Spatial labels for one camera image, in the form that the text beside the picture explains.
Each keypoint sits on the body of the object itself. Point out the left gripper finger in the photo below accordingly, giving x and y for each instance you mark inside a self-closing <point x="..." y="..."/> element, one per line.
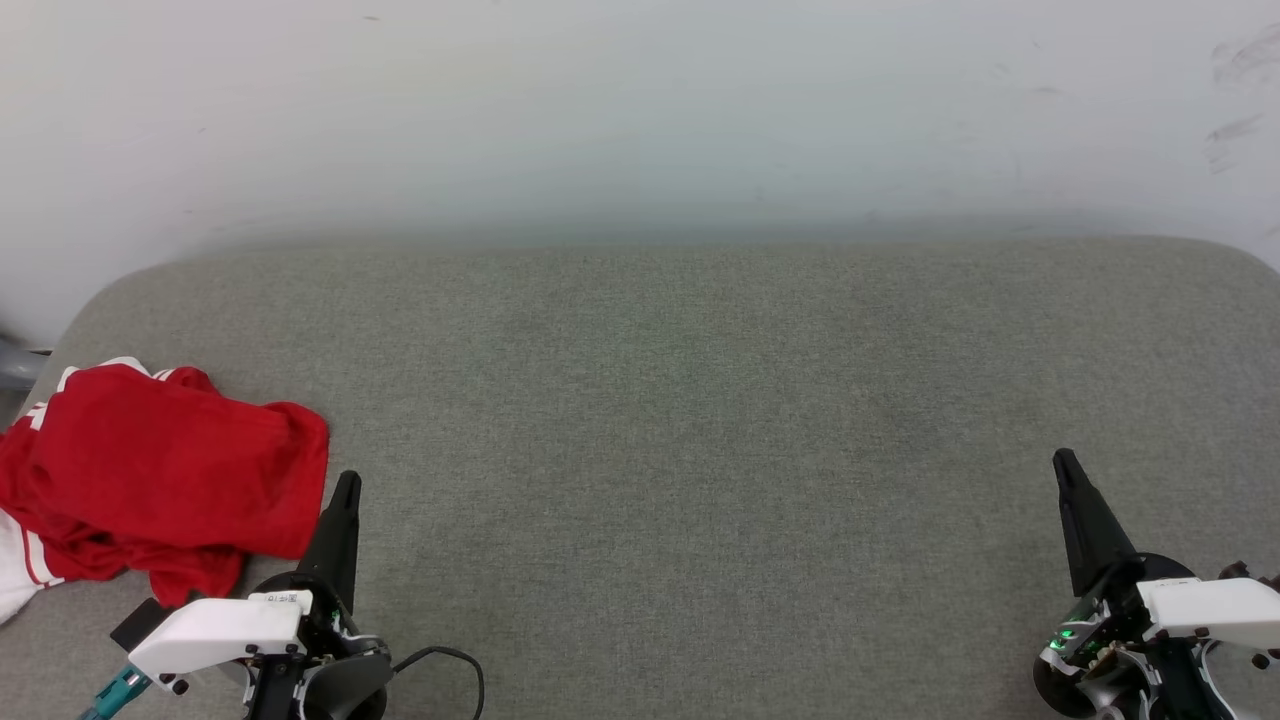
<point x="335" y="550"/>

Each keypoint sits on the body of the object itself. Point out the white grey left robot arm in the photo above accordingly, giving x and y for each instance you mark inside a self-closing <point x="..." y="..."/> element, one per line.
<point x="345" y="690"/>

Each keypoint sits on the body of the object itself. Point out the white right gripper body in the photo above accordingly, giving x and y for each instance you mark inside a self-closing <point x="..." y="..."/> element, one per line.
<point x="1200" y="610"/>

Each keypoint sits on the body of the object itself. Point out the grey metal frame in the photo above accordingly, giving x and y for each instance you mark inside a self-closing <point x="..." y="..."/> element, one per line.
<point x="15" y="365"/>

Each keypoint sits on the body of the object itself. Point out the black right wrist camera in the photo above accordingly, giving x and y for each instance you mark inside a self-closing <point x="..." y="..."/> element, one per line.
<point x="1250" y="574"/>

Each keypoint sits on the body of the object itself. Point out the red basketball jersey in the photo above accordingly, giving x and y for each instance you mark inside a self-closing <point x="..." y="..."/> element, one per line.
<point x="160" y="470"/>

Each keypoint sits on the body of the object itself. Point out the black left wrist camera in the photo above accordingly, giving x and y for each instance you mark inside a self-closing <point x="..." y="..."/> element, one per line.
<point x="140" y="625"/>

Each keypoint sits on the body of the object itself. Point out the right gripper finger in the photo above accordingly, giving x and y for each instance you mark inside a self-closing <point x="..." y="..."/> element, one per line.
<point x="1090" y="530"/>

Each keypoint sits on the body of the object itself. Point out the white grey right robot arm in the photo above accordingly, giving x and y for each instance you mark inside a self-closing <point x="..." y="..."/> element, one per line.
<point x="1175" y="695"/>

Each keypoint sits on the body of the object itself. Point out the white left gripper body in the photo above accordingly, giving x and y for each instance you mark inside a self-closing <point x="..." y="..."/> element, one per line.
<point x="215" y="630"/>

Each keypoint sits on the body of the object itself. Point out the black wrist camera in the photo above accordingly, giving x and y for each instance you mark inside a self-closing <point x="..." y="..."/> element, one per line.
<point x="1250" y="574"/>
<point x="140" y="625"/>

